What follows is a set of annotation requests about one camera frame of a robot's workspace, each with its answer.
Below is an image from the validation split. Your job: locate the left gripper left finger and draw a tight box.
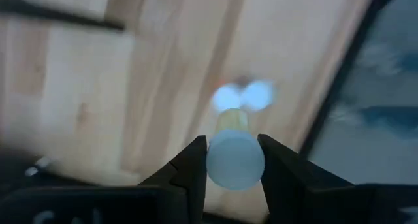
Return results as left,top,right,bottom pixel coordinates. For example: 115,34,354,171
0,135,208,224

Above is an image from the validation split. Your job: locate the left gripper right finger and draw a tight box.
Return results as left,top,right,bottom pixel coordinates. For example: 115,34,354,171
257,134,418,224

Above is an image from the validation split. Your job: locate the black aluminium table frame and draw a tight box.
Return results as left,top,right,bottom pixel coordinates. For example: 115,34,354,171
298,0,401,158

